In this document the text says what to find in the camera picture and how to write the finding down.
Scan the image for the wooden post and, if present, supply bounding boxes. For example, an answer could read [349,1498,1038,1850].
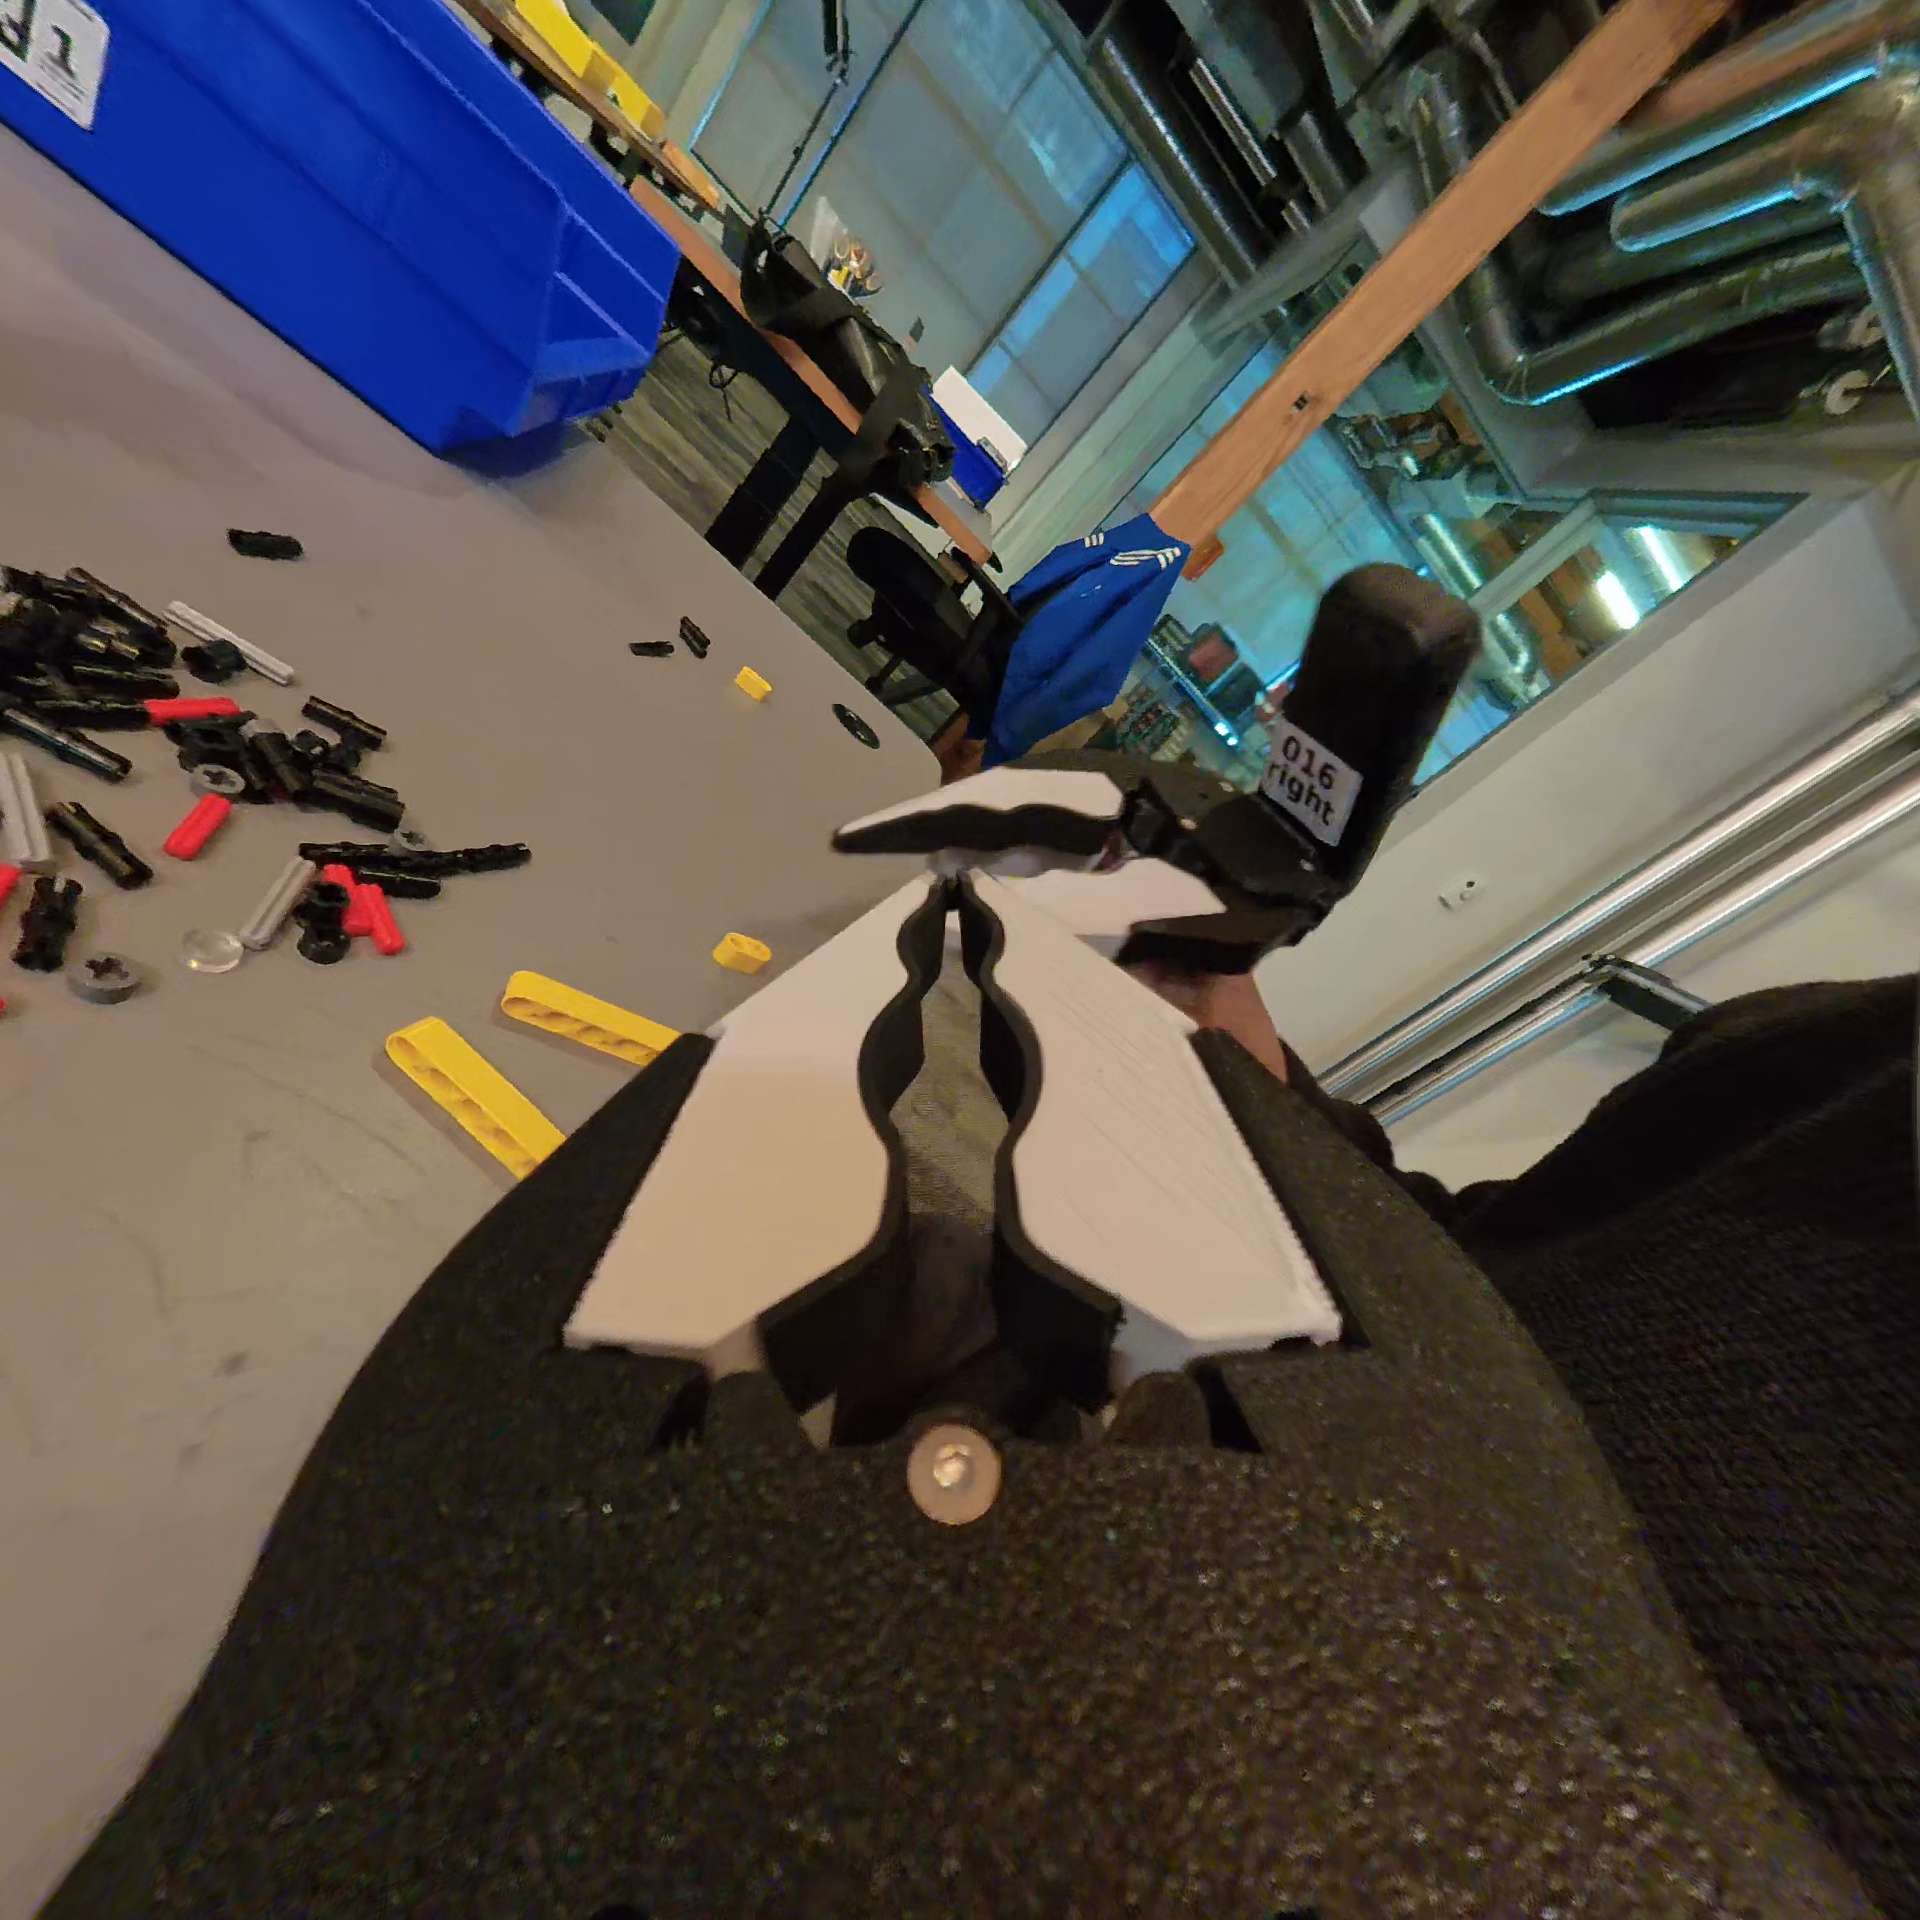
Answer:
[1155,0,1736,579]

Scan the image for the blue storage bin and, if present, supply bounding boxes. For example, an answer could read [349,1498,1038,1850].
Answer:
[0,0,684,460]

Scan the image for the person's right hand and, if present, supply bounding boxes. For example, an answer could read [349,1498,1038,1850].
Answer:
[1195,971,1291,1081]

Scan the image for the white box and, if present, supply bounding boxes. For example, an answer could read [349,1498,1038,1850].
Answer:
[930,373,1029,505]

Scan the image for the pile of black red pins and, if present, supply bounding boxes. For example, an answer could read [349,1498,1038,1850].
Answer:
[0,563,534,1014]

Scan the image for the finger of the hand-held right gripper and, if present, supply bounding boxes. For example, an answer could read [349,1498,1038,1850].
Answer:
[989,861,1249,962]
[833,765,1129,875]

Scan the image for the black light stand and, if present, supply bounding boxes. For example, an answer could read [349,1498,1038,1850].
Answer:
[765,0,849,226]

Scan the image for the yellow perforated beam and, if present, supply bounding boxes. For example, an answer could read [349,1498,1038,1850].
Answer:
[385,1018,564,1181]
[504,971,684,1068]

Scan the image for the black bag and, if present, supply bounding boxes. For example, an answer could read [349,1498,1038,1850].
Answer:
[738,225,957,489]

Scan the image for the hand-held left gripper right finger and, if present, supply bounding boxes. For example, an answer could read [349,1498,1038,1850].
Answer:
[961,873,1341,1384]

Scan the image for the black office chair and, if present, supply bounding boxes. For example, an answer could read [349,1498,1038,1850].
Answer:
[844,529,1022,737]

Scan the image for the blue jacket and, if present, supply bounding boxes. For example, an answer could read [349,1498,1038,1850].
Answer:
[982,513,1190,770]

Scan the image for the yellow tray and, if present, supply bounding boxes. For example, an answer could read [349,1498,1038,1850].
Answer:
[516,0,665,137]

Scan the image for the metal ventilation ducts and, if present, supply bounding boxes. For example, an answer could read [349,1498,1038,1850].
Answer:
[1035,0,1920,706]

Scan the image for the metal handrail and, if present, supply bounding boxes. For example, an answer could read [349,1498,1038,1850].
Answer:
[1320,704,1920,1128]

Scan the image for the wooden desk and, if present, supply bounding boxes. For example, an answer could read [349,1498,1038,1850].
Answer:
[630,180,1000,601]
[450,0,722,213]

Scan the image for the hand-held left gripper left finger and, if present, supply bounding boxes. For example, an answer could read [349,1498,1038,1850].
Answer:
[568,873,950,1370]

